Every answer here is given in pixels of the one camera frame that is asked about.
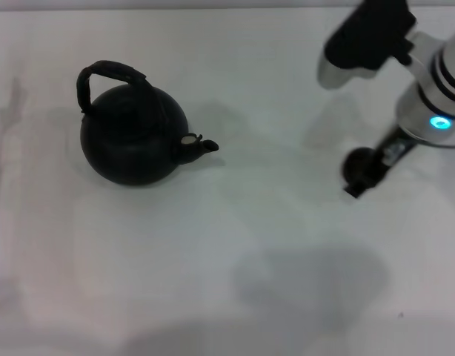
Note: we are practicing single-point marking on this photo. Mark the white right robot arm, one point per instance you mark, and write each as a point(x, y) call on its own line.
point(431, 96)

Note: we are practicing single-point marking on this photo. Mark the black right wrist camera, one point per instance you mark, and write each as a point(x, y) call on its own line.
point(364, 33)

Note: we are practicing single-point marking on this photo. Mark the small dark teacup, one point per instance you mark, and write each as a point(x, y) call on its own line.
point(356, 163)

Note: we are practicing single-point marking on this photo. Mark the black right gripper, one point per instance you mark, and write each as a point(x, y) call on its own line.
point(392, 152)

